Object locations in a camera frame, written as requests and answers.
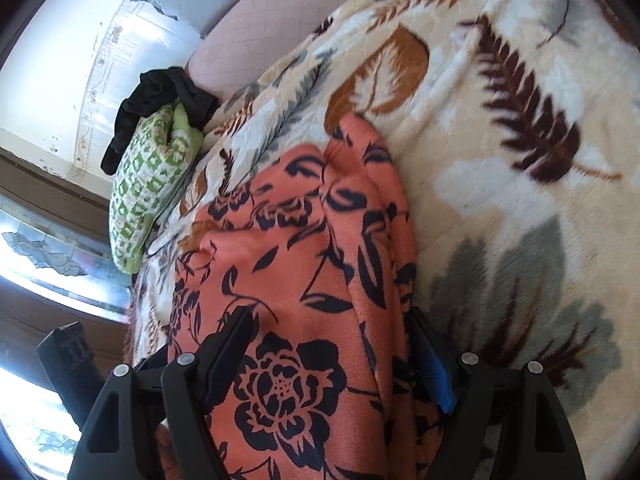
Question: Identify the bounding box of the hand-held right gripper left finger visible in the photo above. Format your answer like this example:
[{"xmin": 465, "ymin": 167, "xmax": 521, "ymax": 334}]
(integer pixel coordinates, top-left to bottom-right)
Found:
[{"xmin": 67, "ymin": 305, "xmax": 253, "ymax": 480}]

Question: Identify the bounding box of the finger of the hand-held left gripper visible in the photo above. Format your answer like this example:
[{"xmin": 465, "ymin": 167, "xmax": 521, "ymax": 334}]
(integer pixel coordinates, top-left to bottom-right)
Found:
[{"xmin": 37, "ymin": 324, "xmax": 103, "ymax": 431}]

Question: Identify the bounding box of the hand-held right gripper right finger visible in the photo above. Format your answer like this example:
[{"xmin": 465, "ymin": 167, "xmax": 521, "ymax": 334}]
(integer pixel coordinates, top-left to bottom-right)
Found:
[{"xmin": 405, "ymin": 305, "xmax": 587, "ymax": 480}]

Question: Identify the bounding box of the orange floral garment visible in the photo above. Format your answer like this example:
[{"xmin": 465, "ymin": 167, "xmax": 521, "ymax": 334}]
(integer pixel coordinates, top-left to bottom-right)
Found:
[{"xmin": 167, "ymin": 112, "xmax": 451, "ymax": 480}]

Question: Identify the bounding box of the cream leaf-print blanket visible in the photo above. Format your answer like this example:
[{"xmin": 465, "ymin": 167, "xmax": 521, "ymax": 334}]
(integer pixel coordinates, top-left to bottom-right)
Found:
[{"xmin": 127, "ymin": 0, "xmax": 640, "ymax": 480}]

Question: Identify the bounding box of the green patterned cloth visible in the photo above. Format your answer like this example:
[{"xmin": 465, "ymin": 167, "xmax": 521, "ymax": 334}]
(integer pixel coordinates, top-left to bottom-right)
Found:
[{"xmin": 109, "ymin": 105, "xmax": 203, "ymax": 275}]

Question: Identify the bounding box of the black garment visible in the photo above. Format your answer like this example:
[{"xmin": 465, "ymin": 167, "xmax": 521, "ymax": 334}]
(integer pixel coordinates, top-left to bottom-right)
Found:
[{"xmin": 100, "ymin": 66, "xmax": 218, "ymax": 176}]

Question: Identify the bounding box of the pink quilted mattress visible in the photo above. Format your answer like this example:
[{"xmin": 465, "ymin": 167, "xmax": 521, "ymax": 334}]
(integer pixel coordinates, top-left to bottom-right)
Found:
[{"xmin": 185, "ymin": 0, "xmax": 441, "ymax": 98}]

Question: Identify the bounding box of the dark wooden window frame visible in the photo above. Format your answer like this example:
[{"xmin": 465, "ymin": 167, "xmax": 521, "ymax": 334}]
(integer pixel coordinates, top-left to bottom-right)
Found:
[{"xmin": 0, "ymin": 147, "xmax": 136, "ymax": 386}]

